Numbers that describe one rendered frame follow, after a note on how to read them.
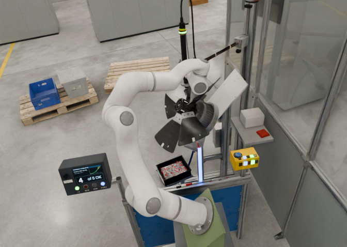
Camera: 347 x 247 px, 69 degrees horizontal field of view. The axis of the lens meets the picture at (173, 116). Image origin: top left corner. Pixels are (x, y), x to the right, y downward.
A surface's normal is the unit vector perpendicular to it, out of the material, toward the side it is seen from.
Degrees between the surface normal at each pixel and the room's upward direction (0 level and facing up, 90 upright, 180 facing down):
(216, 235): 47
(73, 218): 0
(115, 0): 90
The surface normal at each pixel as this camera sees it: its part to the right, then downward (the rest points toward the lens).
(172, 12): 0.35, 0.54
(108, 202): -0.09, -0.80
